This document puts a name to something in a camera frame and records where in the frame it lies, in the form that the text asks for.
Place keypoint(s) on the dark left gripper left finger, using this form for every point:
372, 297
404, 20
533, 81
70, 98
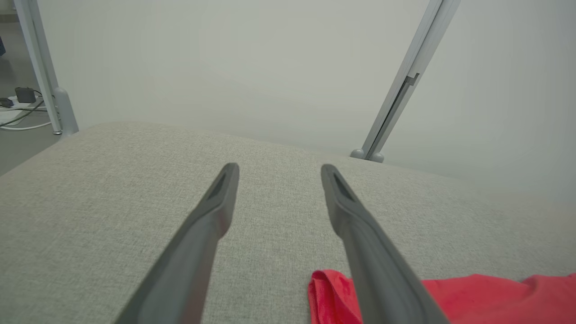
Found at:
184, 270

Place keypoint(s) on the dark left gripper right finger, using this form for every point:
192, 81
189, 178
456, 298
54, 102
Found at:
378, 274

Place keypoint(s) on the red basketball jersey white trim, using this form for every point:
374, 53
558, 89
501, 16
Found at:
472, 301

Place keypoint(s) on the white power strip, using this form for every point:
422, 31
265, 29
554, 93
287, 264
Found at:
27, 106

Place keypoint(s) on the dark grey power adapter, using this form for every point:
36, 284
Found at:
25, 95

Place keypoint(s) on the black plug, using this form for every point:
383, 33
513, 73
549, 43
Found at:
5, 103

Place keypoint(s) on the grey partition post double foot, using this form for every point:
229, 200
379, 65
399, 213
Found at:
418, 54

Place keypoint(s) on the grey frame leg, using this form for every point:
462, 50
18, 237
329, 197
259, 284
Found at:
38, 54

